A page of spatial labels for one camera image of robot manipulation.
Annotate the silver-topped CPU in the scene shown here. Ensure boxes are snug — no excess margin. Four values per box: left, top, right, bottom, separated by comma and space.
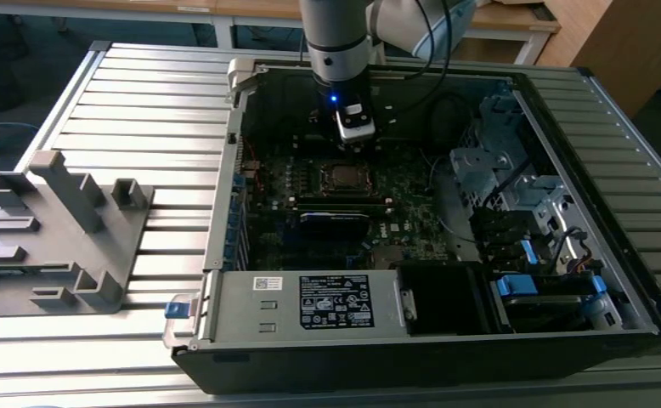
329, 165, 365, 188

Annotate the metal socket cover frame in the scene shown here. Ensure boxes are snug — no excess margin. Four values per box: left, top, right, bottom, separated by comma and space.
323, 161, 376, 196

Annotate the CPU socket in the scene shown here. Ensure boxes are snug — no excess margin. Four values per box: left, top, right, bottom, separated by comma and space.
319, 160, 377, 197

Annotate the black RAM slot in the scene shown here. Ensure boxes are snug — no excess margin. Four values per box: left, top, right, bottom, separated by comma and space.
299, 207, 392, 214
297, 198, 391, 205
297, 202, 392, 210
297, 194, 389, 201

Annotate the green motherboard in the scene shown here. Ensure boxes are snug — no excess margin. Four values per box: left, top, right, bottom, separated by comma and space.
239, 139, 479, 273

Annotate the silver metal drive cage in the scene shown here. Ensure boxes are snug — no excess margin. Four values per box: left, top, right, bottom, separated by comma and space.
448, 93, 579, 260

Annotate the black graphics card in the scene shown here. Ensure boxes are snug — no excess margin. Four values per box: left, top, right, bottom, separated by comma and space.
299, 211, 372, 243

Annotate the brown chipset heatsink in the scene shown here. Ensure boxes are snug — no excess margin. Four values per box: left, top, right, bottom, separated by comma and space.
372, 245, 407, 269

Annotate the wooden cabinet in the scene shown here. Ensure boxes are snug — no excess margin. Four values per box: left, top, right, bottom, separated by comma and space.
536, 0, 661, 120

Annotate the silver power supply unit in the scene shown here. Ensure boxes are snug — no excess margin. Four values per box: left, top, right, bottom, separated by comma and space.
196, 269, 420, 343

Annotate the blue plastic case latch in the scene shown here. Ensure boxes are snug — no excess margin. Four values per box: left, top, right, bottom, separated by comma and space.
164, 299, 193, 320

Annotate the grey plastic parts rack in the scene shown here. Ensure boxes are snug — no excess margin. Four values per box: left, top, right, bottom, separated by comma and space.
0, 149, 156, 318

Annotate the black hard disk drive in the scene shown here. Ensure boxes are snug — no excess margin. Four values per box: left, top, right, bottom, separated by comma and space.
503, 295, 587, 333

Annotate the green RAM stick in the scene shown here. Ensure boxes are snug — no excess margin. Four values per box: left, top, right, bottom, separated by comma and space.
0, 263, 74, 275

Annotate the black open PC case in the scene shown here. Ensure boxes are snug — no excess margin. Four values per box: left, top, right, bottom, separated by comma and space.
163, 57, 661, 396

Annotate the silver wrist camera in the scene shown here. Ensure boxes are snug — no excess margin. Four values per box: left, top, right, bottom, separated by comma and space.
333, 103, 377, 144

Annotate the beige case latch handle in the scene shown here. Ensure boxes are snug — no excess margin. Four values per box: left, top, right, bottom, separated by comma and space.
225, 58, 259, 103

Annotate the wooden desk white frame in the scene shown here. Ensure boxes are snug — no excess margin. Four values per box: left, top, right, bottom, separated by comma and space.
0, 0, 221, 48
216, 0, 563, 65

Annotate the coloured wire bundle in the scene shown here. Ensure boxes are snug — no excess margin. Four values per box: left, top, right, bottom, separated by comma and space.
551, 227, 607, 277

